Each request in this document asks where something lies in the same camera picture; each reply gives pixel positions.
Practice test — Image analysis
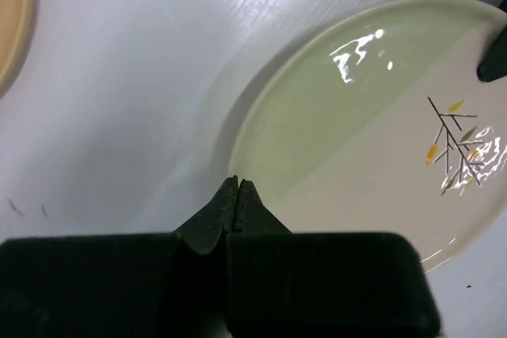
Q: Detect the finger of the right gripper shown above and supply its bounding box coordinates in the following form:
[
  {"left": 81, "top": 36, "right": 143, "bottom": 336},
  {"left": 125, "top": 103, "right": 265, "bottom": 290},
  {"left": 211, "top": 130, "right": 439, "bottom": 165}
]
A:
[{"left": 476, "top": 27, "right": 507, "bottom": 82}]

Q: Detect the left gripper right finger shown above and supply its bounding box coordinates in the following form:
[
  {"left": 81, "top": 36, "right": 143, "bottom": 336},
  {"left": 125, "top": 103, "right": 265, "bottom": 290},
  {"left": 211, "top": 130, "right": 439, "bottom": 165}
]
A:
[{"left": 233, "top": 180, "right": 291, "bottom": 234}]

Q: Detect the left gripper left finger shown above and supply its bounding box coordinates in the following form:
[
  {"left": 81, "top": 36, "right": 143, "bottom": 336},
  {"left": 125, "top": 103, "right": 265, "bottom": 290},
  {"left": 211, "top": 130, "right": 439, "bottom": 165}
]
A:
[{"left": 175, "top": 176, "right": 238, "bottom": 256}]

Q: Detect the green and cream plate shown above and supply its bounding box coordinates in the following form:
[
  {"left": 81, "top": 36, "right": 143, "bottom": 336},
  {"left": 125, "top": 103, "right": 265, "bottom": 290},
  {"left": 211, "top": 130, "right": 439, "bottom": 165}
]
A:
[{"left": 228, "top": 0, "right": 506, "bottom": 271}]

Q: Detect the yellow and cream plate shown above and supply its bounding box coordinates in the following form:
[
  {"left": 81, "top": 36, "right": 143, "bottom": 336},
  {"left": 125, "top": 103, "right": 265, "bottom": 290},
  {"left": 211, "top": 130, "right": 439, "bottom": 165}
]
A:
[{"left": 1, "top": 0, "right": 36, "bottom": 95}]

